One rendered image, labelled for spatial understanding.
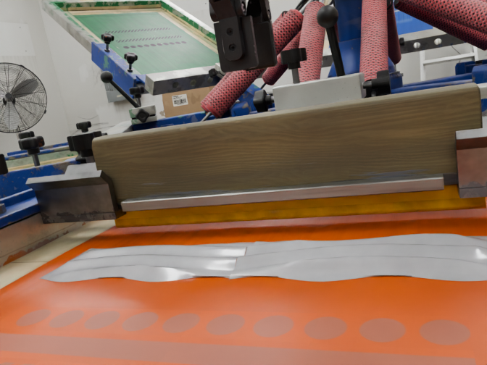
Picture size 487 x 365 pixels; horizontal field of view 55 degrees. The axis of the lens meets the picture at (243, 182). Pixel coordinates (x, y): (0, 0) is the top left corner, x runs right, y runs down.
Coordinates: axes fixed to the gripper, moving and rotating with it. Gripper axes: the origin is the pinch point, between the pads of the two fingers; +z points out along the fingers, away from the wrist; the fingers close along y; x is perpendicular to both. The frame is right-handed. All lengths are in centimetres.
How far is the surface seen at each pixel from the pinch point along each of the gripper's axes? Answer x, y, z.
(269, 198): 0.6, 2.1, 13.0
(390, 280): 11.0, 11.4, 16.3
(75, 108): -368, -409, -3
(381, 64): 7.1, -47.2, 3.2
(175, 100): -211, -365, 6
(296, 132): 3.5, 0.8, 7.7
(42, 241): -25.5, 2.9, 16.0
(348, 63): -3, -77, 2
